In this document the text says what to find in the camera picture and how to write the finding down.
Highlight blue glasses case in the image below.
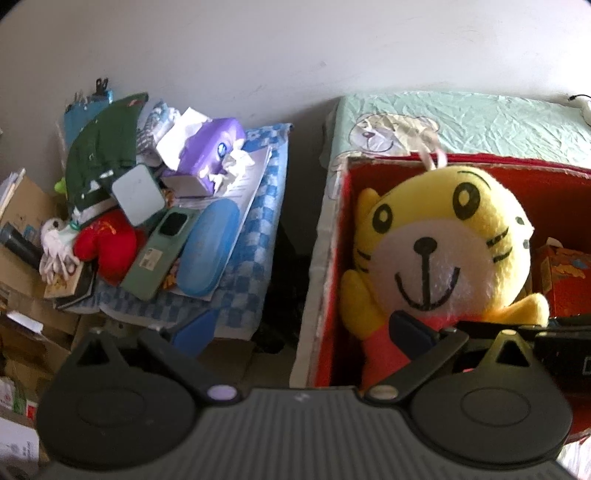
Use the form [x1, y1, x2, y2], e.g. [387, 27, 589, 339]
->
[177, 200, 241, 298]

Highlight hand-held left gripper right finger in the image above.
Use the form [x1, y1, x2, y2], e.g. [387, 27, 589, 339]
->
[365, 311, 536, 407]

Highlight dark green cloth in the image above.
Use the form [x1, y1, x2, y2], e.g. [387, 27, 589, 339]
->
[65, 92, 151, 222]

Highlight yellow tiger plush toy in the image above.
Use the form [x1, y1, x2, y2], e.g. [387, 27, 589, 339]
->
[341, 136, 550, 393]

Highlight white paper sheets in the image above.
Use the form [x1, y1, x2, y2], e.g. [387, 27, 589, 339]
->
[178, 145, 273, 213]

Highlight green and red package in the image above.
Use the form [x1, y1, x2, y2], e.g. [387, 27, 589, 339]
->
[0, 376, 38, 416]

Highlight small picture book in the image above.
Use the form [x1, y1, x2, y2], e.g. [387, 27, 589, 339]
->
[44, 263, 86, 301]

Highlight grey square device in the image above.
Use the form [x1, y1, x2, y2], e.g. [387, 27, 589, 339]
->
[112, 164, 166, 227]

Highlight blue checkered cloth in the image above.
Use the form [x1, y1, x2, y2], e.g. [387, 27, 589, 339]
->
[95, 122, 296, 342]

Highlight large cardboard box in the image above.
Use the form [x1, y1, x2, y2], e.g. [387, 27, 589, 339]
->
[0, 173, 70, 301]

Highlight pale green bear-print bedsheet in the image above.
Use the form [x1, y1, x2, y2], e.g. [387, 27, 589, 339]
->
[321, 90, 591, 204]

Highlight flat cardboard box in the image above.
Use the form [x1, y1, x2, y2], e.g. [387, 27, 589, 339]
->
[0, 295, 93, 370]

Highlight black cylinder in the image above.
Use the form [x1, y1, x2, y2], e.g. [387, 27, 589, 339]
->
[0, 223, 44, 271]

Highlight white plush toy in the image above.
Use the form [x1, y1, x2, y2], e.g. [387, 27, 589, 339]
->
[39, 217, 81, 282]

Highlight orange patterned box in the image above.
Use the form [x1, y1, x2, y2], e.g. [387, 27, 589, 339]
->
[536, 237, 591, 319]

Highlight blue patterned white cloth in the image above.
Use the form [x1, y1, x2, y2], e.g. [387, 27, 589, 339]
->
[136, 98, 185, 164]

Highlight stack of white papers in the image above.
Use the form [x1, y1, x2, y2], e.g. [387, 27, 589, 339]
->
[0, 168, 26, 217]

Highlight red storage box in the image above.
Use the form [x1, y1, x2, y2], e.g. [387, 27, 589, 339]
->
[290, 154, 591, 444]

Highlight white carton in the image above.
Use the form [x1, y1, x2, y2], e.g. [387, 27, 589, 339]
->
[0, 406, 42, 476]

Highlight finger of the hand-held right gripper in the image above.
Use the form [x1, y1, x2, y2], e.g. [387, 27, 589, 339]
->
[517, 315, 591, 331]

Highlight black notebook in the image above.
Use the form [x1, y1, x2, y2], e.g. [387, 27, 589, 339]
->
[55, 265, 99, 310]

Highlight blue bag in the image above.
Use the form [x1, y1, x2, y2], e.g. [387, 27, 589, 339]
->
[62, 90, 114, 144]

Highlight purple tissue pack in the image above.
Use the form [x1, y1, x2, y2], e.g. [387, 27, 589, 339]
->
[161, 117, 247, 197]

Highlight red plush toy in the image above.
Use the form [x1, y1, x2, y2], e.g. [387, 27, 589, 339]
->
[74, 211, 148, 286]

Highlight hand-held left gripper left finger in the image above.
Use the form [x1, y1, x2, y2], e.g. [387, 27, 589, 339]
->
[69, 308, 243, 408]

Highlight green phone case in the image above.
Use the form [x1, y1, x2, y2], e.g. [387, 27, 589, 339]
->
[121, 206, 199, 302]

